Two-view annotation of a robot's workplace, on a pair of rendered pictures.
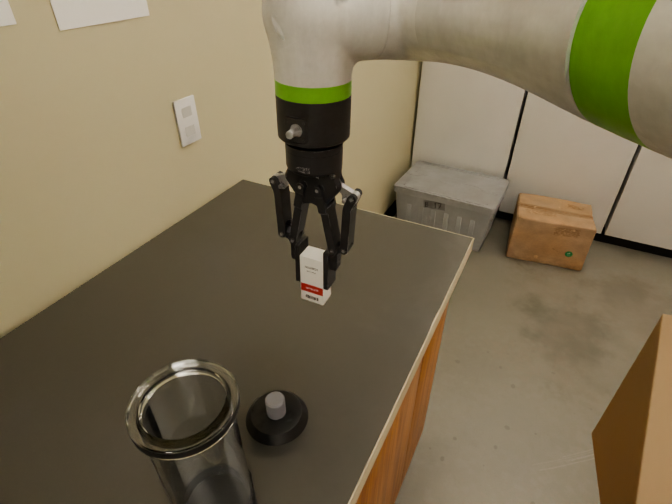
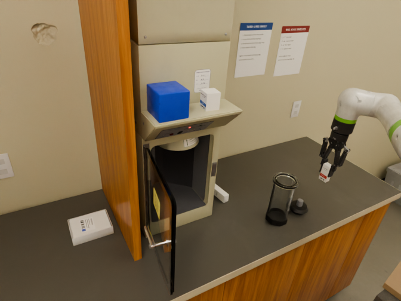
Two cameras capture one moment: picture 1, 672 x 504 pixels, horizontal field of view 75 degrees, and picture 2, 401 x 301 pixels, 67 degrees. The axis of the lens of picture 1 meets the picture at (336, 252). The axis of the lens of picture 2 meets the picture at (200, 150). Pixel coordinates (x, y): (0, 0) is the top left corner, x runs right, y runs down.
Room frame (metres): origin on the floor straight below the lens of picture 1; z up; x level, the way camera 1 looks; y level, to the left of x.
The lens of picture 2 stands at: (-0.83, -0.08, 1.90)
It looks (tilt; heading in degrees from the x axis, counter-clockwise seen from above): 31 degrees down; 31
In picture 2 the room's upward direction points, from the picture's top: 4 degrees clockwise
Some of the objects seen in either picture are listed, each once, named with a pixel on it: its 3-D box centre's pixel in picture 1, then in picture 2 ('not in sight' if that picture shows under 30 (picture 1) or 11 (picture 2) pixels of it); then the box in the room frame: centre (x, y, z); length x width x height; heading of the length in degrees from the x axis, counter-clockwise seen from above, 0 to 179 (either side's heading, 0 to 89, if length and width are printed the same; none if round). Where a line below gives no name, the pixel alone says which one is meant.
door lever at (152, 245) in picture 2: not in sight; (155, 236); (-0.33, 0.36, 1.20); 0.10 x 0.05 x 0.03; 55
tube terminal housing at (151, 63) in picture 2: not in sight; (169, 135); (0.02, 0.59, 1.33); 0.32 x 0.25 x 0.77; 153
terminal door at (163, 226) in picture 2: not in sight; (158, 220); (-0.26, 0.41, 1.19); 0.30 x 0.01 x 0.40; 55
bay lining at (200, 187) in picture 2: not in sight; (169, 163); (0.02, 0.59, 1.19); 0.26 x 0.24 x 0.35; 153
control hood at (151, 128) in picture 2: not in sight; (193, 123); (-0.06, 0.43, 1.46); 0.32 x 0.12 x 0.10; 153
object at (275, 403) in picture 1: (276, 412); (299, 205); (0.39, 0.09, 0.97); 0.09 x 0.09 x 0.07
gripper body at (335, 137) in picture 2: (314, 171); (338, 140); (0.54, 0.03, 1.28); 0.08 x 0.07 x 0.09; 65
